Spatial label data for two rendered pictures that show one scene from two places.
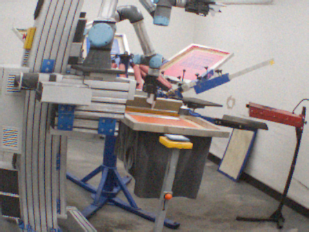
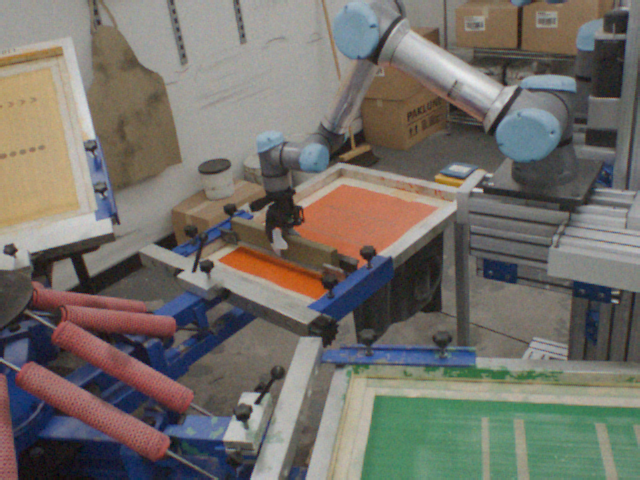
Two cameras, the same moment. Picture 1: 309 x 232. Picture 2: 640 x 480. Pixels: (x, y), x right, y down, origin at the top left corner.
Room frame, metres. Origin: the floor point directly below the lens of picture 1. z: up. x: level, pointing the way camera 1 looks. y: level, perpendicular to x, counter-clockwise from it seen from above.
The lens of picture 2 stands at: (3.64, 1.59, 1.93)
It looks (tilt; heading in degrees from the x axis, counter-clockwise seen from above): 29 degrees down; 245
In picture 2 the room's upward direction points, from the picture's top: 8 degrees counter-clockwise
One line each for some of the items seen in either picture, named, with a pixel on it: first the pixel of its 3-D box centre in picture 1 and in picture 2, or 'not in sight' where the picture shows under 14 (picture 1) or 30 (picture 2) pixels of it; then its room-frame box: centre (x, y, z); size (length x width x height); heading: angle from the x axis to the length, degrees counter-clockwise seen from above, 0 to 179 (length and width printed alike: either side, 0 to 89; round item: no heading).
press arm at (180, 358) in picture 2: not in sight; (234, 321); (3.26, 0.11, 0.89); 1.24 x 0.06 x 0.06; 20
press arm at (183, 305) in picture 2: not in sight; (188, 307); (3.38, 0.15, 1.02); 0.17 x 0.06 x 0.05; 20
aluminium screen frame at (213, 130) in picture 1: (161, 117); (331, 228); (2.85, -0.04, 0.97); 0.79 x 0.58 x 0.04; 20
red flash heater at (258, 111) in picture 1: (276, 114); not in sight; (3.59, -1.08, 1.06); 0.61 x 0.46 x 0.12; 80
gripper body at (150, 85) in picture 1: (151, 84); (282, 207); (3.04, 0.05, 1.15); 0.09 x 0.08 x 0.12; 110
